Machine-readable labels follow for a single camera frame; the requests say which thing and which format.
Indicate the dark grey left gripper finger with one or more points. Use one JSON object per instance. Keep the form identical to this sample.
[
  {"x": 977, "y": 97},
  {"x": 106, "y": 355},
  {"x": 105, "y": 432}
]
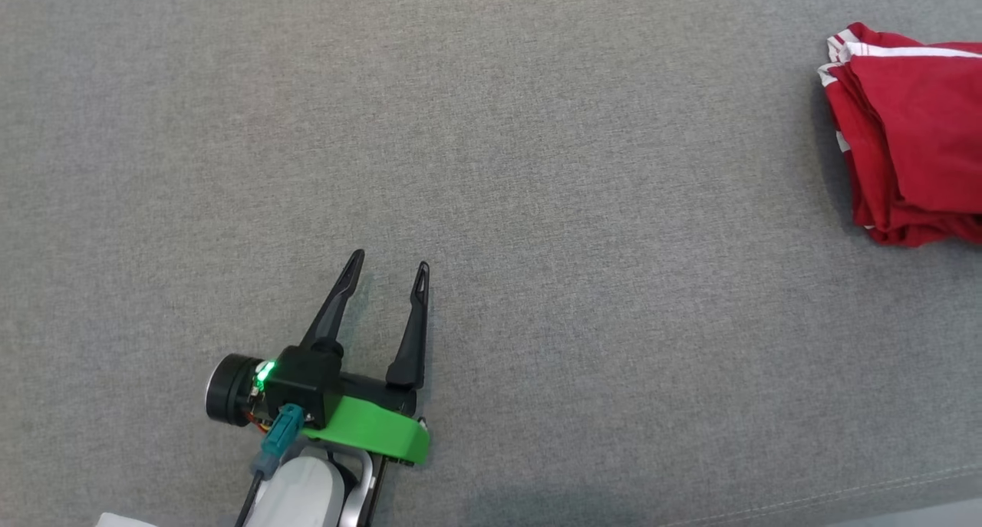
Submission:
[
  {"x": 337, "y": 312},
  {"x": 413, "y": 350}
]

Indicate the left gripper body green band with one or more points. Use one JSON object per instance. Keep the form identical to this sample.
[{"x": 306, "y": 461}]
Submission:
[{"x": 376, "y": 431}]

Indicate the red jersey number 23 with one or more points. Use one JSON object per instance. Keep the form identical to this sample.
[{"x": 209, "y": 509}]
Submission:
[{"x": 905, "y": 232}]

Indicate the grey fabric sofa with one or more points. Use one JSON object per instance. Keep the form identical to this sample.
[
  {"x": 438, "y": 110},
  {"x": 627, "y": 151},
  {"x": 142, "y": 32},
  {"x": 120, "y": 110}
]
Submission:
[{"x": 575, "y": 243}]

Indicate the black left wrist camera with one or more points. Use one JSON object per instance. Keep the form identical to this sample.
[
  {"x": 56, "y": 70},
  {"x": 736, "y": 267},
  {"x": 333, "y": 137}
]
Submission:
[{"x": 311, "y": 381}]

